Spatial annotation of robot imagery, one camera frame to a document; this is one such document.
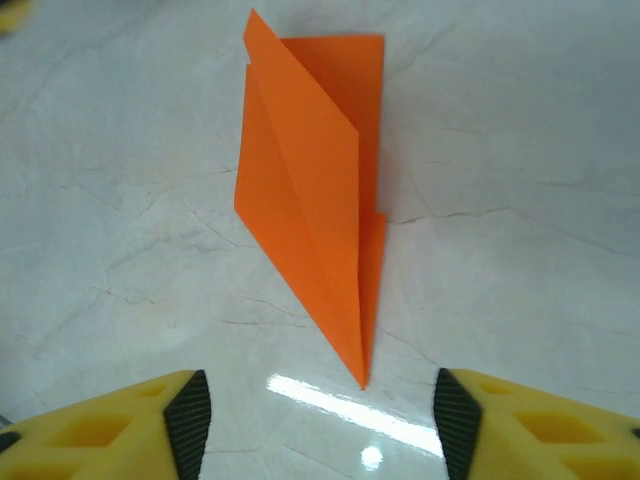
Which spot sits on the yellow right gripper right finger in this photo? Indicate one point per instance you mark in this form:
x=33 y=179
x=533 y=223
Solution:
x=540 y=430

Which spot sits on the orange paper sheet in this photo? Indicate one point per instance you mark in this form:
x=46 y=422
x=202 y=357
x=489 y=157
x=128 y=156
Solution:
x=300 y=175

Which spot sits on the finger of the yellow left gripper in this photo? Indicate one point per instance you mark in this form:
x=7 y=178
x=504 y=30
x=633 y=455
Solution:
x=12 y=15

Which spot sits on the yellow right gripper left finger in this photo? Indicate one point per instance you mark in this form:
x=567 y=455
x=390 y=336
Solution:
x=100 y=435

